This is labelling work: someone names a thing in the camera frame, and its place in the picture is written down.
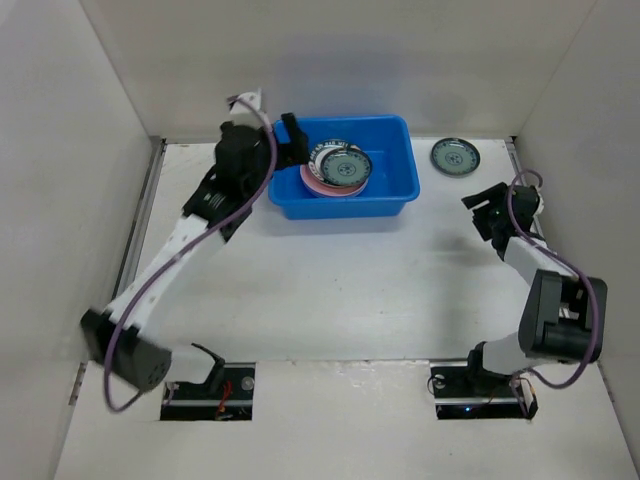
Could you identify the blue floral small plate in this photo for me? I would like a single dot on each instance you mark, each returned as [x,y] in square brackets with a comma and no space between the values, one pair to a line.
[346,167]

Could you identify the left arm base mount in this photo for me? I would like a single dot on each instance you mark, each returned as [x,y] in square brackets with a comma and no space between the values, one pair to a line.
[230,401]

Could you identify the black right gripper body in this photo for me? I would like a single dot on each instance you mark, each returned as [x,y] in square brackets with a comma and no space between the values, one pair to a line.
[488,214]

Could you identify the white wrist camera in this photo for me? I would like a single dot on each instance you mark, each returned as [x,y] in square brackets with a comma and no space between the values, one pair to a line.
[246,105]
[539,201]

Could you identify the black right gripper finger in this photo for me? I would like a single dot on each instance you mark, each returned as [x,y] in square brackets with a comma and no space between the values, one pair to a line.
[493,196]
[485,221]

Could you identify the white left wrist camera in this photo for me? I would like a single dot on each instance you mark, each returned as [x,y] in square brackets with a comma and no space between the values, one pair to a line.
[246,105]

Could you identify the pink plastic plate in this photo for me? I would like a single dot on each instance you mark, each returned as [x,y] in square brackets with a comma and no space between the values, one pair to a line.
[321,190]

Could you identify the green rimmed white plate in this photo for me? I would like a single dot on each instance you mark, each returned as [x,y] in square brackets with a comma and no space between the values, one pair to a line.
[324,149]

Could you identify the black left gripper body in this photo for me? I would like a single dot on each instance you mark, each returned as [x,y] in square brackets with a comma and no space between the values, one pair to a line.
[267,151]

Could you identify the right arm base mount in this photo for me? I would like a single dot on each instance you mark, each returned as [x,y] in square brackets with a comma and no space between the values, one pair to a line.
[457,396]

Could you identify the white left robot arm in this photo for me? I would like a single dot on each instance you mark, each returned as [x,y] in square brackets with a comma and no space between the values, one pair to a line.
[123,337]

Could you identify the blue plastic bin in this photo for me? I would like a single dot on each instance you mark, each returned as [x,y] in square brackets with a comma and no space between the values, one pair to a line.
[393,183]

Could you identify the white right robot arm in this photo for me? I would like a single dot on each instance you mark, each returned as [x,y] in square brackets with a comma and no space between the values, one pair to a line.
[564,313]

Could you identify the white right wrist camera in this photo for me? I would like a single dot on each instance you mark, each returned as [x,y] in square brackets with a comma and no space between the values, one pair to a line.
[539,201]

